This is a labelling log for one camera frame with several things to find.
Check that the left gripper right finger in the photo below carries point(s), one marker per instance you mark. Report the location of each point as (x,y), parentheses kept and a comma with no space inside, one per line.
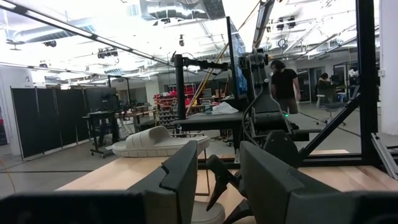
(267,193)

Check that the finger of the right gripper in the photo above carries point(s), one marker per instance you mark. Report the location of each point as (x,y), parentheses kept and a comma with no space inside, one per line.
(237,216)
(222,177)

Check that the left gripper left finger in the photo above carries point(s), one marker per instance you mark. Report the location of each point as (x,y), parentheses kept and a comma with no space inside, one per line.
(180,186)

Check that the grey rubber slide sandal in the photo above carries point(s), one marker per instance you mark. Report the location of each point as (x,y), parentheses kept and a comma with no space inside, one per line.
(149,140)
(208,214)

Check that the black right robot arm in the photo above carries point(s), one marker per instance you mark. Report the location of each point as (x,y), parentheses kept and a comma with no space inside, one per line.
(264,105)

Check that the grey desk top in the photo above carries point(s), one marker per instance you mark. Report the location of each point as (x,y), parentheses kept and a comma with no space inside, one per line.
(211,119)

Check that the person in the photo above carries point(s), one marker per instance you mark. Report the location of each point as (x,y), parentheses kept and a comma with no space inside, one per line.
(284,87)
(323,77)

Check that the grey office chair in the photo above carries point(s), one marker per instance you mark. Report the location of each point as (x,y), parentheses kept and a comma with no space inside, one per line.
(331,105)

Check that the white crumpled paper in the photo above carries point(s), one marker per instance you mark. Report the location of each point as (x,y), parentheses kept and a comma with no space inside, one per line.
(224,109)

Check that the storage rack with red bins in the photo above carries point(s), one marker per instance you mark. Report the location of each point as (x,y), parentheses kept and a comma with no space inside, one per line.
(164,105)

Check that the black computer monitor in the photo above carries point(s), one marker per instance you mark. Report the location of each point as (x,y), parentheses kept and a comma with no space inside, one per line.
(237,62)

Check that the black monitor pole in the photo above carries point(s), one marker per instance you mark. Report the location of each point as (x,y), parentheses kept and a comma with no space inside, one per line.
(179,90)

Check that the black rolling cart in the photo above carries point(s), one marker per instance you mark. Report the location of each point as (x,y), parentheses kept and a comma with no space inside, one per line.
(102,118)

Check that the black partition panels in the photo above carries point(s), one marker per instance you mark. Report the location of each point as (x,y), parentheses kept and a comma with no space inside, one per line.
(46,118)

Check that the silver aluminium rail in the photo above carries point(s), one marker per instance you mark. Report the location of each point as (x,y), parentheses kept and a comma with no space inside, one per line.
(385,155)

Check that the black aluminium rig frame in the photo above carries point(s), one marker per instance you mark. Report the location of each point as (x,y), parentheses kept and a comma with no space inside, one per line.
(367,77)

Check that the silver ventilation duct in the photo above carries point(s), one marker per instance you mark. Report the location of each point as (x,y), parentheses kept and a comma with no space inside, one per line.
(174,9)

